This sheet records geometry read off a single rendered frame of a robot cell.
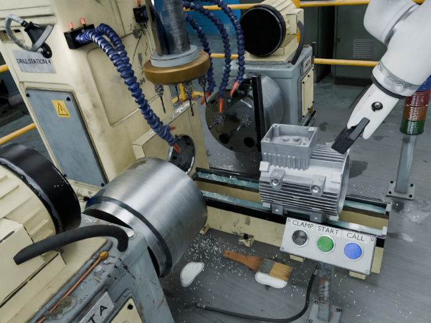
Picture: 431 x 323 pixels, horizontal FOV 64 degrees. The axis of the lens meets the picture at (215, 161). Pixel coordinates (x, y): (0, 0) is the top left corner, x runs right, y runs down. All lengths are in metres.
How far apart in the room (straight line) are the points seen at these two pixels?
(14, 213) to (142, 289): 0.28
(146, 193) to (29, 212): 0.28
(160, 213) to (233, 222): 0.38
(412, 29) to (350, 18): 3.36
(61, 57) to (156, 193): 0.43
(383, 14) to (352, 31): 3.37
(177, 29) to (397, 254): 0.83
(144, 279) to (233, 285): 0.35
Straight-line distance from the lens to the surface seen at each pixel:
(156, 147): 1.02
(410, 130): 1.15
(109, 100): 1.05
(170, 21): 0.90
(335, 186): 0.87
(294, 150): 0.86
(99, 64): 1.02
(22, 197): 0.57
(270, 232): 1.04
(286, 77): 1.33
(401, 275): 1.05
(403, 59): 0.68
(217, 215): 1.10
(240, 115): 1.19
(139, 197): 0.75
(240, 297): 0.97
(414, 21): 0.68
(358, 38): 4.06
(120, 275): 0.64
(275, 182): 0.88
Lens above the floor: 1.58
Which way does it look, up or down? 32 degrees down
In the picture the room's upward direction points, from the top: 10 degrees counter-clockwise
